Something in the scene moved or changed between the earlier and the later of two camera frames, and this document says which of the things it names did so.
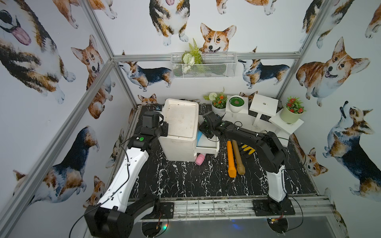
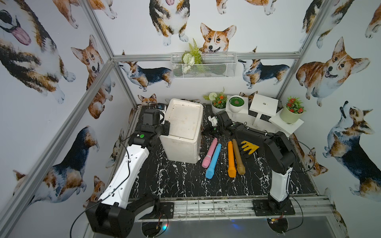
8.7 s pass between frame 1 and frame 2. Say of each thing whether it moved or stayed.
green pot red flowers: stayed
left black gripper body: stayed
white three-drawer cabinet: stayed
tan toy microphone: stayed
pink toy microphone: moved
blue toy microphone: moved
